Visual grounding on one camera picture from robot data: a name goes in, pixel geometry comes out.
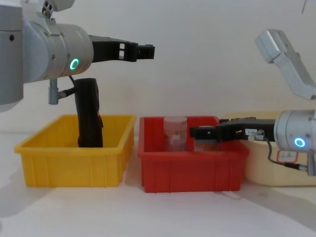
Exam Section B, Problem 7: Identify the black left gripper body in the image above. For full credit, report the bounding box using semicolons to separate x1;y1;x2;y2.
88;35;139;63

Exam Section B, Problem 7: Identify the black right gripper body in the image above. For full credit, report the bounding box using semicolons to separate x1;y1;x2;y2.
216;117;277;144

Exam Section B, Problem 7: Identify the clear jar with pink lid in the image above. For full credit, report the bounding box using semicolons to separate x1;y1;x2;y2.
163;116;188;152

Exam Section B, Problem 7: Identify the red plastic bin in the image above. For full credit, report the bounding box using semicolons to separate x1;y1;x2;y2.
137;116;250;194

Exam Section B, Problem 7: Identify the cream plastic bin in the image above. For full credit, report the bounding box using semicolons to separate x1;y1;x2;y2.
222;111;316;187

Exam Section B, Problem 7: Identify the yellow plastic bin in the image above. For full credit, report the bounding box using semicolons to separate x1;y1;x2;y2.
14;114;137;189

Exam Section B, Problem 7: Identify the thin dark right wrist cable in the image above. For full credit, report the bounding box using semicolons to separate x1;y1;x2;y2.
261;136;309;171

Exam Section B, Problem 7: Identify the thin dark wrist cable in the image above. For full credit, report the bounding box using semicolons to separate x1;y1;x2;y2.
261;136;309;171
57;75;78;98

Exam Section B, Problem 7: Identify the thin dark left wrist cable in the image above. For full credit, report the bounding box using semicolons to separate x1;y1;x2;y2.
57;75;78;98

